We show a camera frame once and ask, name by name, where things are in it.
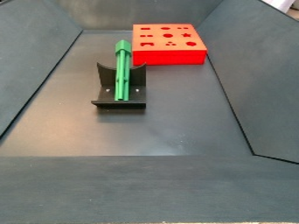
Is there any green three prong object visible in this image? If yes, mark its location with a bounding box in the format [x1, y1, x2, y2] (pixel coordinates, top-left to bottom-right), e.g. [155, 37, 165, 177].
[115, 40, 131, 101]

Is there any black curved fixture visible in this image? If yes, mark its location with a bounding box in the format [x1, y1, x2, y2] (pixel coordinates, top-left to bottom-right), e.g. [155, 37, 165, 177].
[91, 64, 145, 109]

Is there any red shape sorter block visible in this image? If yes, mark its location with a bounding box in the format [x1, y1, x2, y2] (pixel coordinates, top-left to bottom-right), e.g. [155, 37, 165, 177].
[132, 24, 208, 66]

